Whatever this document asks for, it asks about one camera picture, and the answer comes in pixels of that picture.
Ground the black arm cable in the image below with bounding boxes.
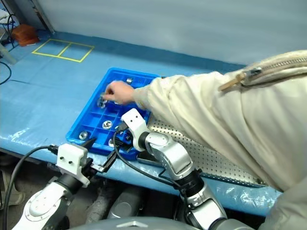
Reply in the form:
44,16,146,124
112,123,192,216
3,144,59,216

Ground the black loose cable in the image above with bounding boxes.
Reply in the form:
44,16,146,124
0,61,12,86

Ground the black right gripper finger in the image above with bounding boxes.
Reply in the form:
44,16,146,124
137,150,158,165

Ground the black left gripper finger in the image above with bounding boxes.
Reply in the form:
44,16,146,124
83,138,96,152
103,151,118,172

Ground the cream zippered jacket torso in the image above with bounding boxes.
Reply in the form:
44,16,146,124
215,49,307,230

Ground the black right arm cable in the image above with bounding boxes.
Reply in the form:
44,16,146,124
112,123,192,216

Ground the metal frame post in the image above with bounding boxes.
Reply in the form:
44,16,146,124
32,0,56,34

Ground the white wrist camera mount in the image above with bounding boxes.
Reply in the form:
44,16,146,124
121,108,151,153
57,143,89,187

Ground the grey rounded shape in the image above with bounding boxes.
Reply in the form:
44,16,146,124
107,189,144,219

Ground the grey slanted post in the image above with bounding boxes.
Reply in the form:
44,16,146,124
0,43,17,65

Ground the grey rough tube shape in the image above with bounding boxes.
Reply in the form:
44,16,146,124
86,189,108,223

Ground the blue compartment tray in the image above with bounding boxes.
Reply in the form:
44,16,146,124
66,68,164,161

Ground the blue plastic table cover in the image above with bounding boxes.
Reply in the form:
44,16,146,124
0,30,283,216

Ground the person's bare hand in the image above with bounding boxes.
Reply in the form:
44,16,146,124
105,80,135,105

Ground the cream jacket sleeve arm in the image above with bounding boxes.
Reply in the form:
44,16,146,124
133,71,307,192

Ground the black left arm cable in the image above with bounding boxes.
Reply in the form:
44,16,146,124
3,144,59,216

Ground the orange brown block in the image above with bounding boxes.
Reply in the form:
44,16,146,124
11,23,40,46

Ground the perforated metal plate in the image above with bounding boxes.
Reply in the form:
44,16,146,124
138,119,269,187

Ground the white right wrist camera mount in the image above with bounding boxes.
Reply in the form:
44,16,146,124
121,108,151,153

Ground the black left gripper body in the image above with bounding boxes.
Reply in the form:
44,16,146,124
83,157,107,179

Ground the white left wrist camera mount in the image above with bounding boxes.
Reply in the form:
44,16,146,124
57,143,89,187

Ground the grey robot torso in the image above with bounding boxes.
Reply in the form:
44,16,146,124
71,215,260,230

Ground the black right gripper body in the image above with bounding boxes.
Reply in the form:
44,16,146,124
116,134,136,154

